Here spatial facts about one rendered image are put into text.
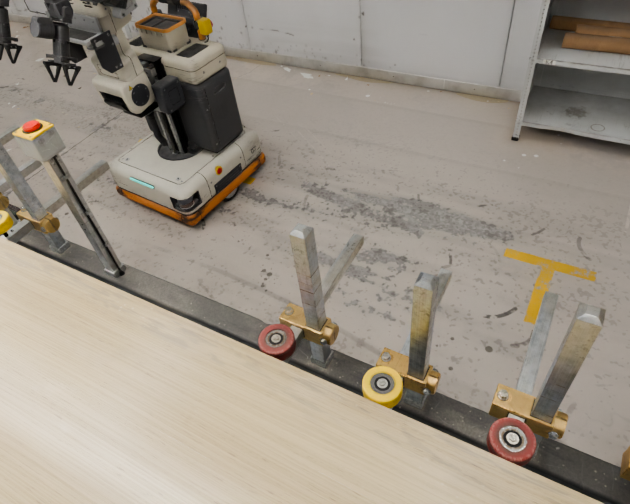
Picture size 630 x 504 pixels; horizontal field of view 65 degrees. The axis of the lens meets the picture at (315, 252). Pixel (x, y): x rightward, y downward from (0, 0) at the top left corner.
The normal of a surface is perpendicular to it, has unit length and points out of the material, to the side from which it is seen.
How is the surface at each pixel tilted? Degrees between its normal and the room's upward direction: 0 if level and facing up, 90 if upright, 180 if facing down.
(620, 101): 0
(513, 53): 90
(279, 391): 0
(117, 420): 0
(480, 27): 90
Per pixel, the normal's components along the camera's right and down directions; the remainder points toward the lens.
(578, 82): -0.48, 0.66
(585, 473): -0.10, -0.69
